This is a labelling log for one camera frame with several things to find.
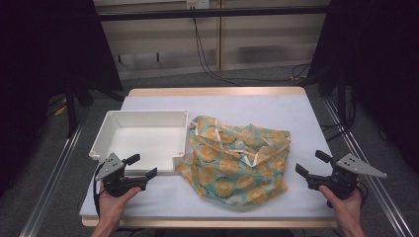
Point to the white wall socket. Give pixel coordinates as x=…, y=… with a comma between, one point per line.
x=197, y=3

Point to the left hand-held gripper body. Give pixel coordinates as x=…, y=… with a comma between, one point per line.
x=113, y=182

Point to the black horizontal bar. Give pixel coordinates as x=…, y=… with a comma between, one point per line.
x=214, y=13

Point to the small yellow object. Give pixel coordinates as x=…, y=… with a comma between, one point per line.
x=61, y=110

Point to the wooden table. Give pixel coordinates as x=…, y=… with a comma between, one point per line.
x=214, y=91

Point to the black stand leg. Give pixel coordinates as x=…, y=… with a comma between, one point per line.
x=70, y=112

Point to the person's right hand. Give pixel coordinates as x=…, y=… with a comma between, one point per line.
x=347, y=209

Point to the metal frame rail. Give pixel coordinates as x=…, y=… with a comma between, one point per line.
x=49, y=187
x=382, y=197

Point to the black curtain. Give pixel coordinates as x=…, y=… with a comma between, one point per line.
x=39, y=65
x=378, y=65

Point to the beige wooden cabinet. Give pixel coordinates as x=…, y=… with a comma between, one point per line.
x=263, y=36

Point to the person's left hand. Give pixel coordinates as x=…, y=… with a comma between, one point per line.
x=113, y=207

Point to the white table mat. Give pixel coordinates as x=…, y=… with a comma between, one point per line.
x=230, y=105

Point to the white plastic tray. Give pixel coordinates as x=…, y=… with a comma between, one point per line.
x=148, y=141

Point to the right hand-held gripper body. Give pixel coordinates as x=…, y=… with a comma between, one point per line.
x=342, y=184

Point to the green orange-print cloth bag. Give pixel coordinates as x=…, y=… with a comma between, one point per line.
x=237, y=158

